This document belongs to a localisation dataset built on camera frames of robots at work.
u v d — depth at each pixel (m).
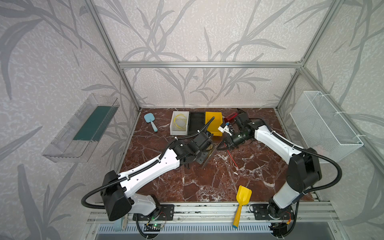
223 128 0.77
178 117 1.09
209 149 0.59
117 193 0.38
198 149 0.55
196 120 1.03
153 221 0.71
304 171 0.45
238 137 0.71
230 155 0.94
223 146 0.75
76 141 0.63
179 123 1.07
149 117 1.15
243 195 0.78
